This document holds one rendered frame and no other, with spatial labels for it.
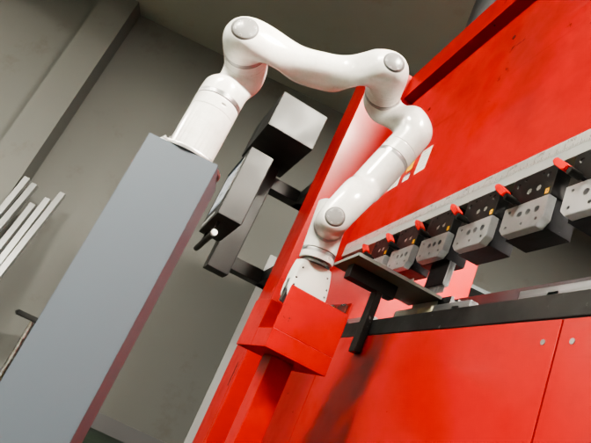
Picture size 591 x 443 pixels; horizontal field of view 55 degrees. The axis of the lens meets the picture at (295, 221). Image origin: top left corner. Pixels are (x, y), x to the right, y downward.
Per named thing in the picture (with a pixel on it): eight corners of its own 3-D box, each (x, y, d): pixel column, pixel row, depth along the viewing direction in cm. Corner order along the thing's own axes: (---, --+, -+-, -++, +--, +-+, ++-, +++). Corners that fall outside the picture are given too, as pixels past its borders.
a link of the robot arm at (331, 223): (420, 151, 135) (339, 242, 126) (400, 176, 150) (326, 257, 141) (391, 127, 136) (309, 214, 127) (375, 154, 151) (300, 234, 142)
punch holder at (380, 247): (360, 279, 211) (375, 241, 216) (378, 289, 212) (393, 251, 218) (377, 273, 197) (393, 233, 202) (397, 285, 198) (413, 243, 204)
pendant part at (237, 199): (198, 231, 290) (229, 173, 302) (219, 243, 292) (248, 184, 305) (216, 212, 249) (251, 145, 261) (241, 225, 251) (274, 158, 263)
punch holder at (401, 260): (383, 272, 192) (400, 229, 198) (404, 283, 194) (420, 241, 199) (405, 265, 178) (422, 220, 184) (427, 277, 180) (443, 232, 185)
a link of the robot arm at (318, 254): (326, 262, 142) (323, 272, 141) (296, 248, 139) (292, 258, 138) (343, 258, 134) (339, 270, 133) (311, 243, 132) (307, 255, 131)
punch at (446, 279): (421, 294, 166) (431, 265, 170) (426, 297, 167) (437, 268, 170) (440, 290, 157) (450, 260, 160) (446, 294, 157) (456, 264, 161)
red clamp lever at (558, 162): (554, 154, 123) (573, 167, 114) (569, 163, 124) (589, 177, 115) (549, 161, 124) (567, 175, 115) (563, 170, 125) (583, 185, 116)
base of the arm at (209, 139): (147, 129, 133) (183, 69, 140) (152, 161, 151) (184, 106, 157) (221, 164, 134) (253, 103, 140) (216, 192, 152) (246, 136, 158)
